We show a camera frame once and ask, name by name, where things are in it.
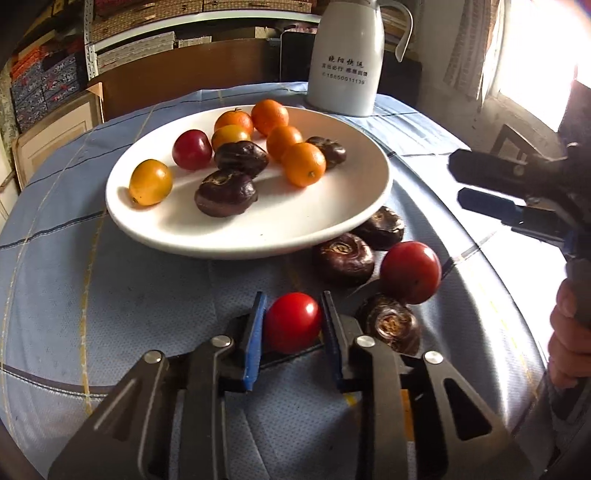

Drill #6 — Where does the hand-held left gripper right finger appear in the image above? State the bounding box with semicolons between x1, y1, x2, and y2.
320;291;529;480

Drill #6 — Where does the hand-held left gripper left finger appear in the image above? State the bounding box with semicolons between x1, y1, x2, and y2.
48;291;269;480

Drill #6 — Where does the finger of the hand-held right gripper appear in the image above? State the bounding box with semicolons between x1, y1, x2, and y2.
448;148;566;198
457;187;573;247

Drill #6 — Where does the red cherry tomato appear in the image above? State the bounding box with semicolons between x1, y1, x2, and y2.
379;241;443;305
172;130;213;171
263;292;323;355

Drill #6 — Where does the white round plate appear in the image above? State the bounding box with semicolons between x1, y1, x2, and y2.
105;105;394;260

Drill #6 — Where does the small orange kumquat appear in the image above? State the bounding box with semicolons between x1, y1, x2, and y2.
282;143;327;188
266;125;304;161

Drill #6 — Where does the yellow cherry tomato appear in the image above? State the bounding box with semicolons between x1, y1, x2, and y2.
128;159;174;207

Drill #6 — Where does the yellow-orange cherry tomato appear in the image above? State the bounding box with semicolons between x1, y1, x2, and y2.
211;124;252;151

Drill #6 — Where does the orange mandarin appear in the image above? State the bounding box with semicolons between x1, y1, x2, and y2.
213;107;255;136
250;99;290;137

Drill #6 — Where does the person's right hand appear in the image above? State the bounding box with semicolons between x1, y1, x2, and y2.
547;278;591;391

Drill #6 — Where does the dark wooden chair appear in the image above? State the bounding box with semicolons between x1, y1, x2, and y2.
489;124;559;160

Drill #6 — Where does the woven curtain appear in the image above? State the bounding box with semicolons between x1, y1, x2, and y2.
443;0;506;100

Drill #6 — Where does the bright window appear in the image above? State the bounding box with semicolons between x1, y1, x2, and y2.
480;0;591;112

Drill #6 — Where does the white thermos jug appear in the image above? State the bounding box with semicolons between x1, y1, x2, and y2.
305;0;414;117

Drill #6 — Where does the brown wooden board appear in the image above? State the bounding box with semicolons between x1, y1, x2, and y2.
88;39;282;121

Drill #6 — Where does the beige framed panel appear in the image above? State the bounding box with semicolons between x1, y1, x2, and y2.
11;90;105;190

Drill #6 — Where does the stack of blue patterned boxes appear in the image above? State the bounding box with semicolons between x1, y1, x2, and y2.
9;53;88;134

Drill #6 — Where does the stack of woven flat boxes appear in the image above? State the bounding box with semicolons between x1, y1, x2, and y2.
90;0;319;70

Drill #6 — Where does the white metal shelving rack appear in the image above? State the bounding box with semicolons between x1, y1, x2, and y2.
81;0;324;79

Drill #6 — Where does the stack of orange-red boxes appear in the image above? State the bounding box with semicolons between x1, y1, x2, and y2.
9;46;51;77

